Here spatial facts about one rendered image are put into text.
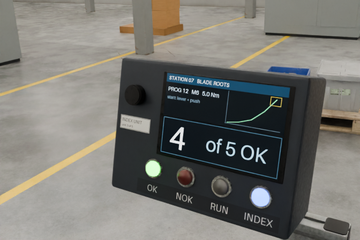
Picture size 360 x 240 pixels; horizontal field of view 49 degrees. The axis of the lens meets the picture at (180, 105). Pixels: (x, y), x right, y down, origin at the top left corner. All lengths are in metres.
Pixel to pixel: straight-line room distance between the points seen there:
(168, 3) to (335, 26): 3.36
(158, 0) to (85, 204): 6.53
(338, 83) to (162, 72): 3.13
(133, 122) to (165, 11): 7.99
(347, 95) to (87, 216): 2.35
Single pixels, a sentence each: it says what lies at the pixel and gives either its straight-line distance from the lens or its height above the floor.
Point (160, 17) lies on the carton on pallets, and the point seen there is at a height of 0.35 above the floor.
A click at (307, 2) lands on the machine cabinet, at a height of 0.66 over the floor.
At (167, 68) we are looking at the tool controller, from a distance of 0.51.
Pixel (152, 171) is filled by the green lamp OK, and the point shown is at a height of 1.12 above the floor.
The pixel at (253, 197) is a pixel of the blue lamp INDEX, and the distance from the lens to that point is 0.47.
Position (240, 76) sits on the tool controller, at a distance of 0.47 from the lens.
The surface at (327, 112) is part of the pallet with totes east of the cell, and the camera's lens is 3.62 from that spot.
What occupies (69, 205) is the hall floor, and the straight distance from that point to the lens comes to 2.59.
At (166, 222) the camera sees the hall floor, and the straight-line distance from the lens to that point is 2.34.
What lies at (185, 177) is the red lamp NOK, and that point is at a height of 1.12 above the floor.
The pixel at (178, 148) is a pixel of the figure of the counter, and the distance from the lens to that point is 0.51.
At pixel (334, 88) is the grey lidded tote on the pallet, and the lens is 3.61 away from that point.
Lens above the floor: 1.37
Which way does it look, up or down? 19 degrees down
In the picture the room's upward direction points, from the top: 2 degrees counter-clockwise
